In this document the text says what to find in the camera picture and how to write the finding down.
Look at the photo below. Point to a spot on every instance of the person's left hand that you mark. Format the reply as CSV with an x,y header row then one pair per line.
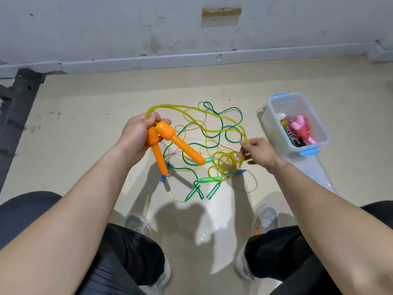
x,y
135,139

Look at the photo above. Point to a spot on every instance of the person's right hand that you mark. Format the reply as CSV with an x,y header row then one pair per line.
x,y
263,154

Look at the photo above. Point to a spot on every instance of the clear storage box blue latches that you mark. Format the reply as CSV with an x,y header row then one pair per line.
x,y
295,104

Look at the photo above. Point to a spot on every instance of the person's right forearm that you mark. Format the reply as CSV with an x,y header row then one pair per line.
x,y
338,230

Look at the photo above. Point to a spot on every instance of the person's left forearm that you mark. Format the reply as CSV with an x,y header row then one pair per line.
x,y
55,230

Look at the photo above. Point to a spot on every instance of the clear plastic box lid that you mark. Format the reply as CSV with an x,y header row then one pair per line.
x,y
319,175

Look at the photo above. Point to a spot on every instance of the grey right shoe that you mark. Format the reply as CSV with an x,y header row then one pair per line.
x,y
265,217

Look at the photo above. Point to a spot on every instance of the grey shoe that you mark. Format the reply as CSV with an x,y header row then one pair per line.
x,y
265,217
138,223

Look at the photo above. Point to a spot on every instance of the grey left shoe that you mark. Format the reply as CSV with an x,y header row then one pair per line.
x,y
138,223

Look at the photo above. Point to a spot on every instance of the black shorts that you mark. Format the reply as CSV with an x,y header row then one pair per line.
x,y
37,205

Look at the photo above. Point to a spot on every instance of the black metal rack frame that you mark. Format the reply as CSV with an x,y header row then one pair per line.
x,y
15,113

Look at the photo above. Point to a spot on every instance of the small wooden wall block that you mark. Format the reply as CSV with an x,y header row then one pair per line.
x,y
222,12

